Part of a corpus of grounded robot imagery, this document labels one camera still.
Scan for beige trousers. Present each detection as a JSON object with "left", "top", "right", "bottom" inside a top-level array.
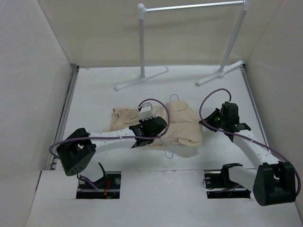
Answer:
[{"left": 107, "top": 101, "right": 203, "bottom": 147}]

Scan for light blue wire hanger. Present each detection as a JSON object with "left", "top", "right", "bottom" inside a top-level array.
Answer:
[{"left": 151, "top": 93, "right": 180, "bottom": 159}]

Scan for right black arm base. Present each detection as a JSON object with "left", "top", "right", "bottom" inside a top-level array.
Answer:
[{"left": 202, "top": 170, "right": 251, "bottom": 199}]

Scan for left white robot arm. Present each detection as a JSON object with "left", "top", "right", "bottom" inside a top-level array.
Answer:
[{"left": 55, "top": 116, "right": 168, "bottom": 176}]

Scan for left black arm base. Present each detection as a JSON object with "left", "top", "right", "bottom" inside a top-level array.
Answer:
[{"left": 76, "top": 162, "right": 122, "bottom": 200}]

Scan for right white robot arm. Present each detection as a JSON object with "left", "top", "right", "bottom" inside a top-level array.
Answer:
[{"left": 199, "top": 102, "right": 297, "bottom": 206}]

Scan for white clothes rack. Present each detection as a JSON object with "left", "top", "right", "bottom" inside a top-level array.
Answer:
[{"left": 115, "top": 0, "right": 251, "bottom": 91}]

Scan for left aluminium table rail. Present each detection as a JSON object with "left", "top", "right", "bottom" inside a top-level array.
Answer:
[{"left": 45, "top": 64, "right": 80, "bottom": 171}]

